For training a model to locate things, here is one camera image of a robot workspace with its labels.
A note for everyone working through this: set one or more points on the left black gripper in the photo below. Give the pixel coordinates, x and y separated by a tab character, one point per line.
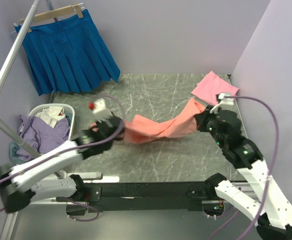
98	123

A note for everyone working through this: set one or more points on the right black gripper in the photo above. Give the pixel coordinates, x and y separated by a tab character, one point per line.
201	117

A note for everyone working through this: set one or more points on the salmon orange t shirt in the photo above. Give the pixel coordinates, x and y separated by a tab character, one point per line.
143	130

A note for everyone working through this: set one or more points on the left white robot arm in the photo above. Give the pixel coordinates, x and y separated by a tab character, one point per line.
22	184

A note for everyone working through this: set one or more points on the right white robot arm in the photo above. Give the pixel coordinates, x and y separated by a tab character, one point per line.
271	213

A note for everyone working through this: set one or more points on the white laundry basket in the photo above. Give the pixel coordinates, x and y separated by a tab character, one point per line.
68	110

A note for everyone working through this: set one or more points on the folded pink t shirt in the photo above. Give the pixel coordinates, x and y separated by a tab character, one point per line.
212	85

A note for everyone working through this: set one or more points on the white garment in basket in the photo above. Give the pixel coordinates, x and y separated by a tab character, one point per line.
51	115

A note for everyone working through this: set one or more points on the lavender shirt in basket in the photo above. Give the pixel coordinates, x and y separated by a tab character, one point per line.
41	136

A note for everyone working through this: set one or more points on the black base beam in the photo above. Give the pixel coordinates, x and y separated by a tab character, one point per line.
138	196

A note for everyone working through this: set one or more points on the blue pleated skirt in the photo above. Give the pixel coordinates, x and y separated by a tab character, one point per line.
69	56

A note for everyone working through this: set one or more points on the blue grey cloth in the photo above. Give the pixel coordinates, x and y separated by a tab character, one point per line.
13	148

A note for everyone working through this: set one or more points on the white clothes rack pole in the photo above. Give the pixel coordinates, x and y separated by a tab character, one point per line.
5	69

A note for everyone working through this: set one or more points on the wooden clip hanger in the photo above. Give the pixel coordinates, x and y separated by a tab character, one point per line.
76	8

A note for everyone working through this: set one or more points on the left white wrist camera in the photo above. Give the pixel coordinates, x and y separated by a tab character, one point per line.
99	110

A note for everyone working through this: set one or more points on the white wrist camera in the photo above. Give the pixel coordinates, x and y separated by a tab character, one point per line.
225	101
99	110

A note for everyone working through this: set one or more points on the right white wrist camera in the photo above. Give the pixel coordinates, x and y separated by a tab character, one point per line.
225	101

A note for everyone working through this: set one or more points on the aluminium rail frame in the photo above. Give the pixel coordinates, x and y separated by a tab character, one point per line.
56	219

